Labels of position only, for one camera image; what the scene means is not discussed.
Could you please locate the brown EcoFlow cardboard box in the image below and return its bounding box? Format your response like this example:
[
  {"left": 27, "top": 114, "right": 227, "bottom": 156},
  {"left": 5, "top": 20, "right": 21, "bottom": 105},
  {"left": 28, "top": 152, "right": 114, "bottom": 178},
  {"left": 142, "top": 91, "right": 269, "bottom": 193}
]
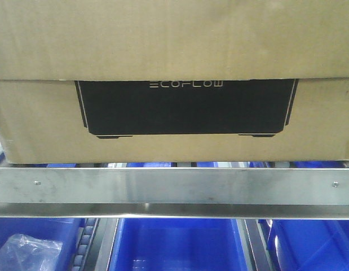
[{"left": 0, "top": 1, "right": 349, "bottom": 164}]

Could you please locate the blue middle storage bin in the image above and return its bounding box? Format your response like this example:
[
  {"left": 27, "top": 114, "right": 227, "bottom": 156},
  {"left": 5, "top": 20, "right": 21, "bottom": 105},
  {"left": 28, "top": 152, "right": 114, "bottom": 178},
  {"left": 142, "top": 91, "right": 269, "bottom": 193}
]
[{"left": 109, "top": 218, "right": 247, "bottom": 270}]

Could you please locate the blue storage bin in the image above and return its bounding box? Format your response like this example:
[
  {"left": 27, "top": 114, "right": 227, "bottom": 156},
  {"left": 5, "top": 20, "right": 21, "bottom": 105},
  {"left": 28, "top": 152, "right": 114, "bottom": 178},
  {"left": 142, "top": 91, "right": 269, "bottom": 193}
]
[
  {"left": 267, "top": 220, "right": 349, "bottom": 270},
  {"left": 109, "top": 218, "right": 247, "bottom": 270}
]

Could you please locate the roller track left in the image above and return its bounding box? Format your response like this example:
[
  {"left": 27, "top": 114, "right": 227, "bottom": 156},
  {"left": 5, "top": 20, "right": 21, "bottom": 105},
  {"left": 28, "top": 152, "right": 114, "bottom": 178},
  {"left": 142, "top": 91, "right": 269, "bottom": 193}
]
[{"left": 69, "top": 218, "right": 99, "bottom": 271}]

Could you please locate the blue right storage bin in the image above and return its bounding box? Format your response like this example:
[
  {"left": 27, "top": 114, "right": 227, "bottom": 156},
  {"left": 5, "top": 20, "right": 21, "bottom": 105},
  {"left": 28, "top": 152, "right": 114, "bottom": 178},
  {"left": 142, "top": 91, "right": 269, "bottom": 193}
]
[{"left": 267, "top": 220, "right": 349, "bottom": 270}]

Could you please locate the blue bin with plastic bag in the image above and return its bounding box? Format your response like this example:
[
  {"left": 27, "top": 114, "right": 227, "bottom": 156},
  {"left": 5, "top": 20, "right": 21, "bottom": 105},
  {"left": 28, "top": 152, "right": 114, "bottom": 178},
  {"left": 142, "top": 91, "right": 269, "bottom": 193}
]
[{"left": 0, "top": 218, "right": 85, "bottom": 270}]

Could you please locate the clear plastic bag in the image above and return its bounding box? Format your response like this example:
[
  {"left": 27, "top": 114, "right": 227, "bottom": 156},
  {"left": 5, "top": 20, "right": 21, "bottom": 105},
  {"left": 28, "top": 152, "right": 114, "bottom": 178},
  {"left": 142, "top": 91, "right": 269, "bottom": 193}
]
[{"left": 0, "top": 234, "right": 63, "bottom": 270}]

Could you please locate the metal divider rail right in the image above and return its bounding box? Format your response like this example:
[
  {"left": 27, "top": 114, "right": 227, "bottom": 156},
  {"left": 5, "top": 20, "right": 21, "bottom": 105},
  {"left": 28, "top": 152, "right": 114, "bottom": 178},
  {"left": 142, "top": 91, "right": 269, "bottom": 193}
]
[{"left": 242, "top": 219, "right": 273, "bottom": 270}]

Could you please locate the metal shelf front rail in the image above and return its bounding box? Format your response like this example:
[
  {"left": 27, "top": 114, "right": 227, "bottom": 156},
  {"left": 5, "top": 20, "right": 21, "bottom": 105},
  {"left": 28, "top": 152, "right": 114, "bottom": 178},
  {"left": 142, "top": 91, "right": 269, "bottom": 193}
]
[{"left": 0, "top": 168, "right": 349, "bottom": 220}]

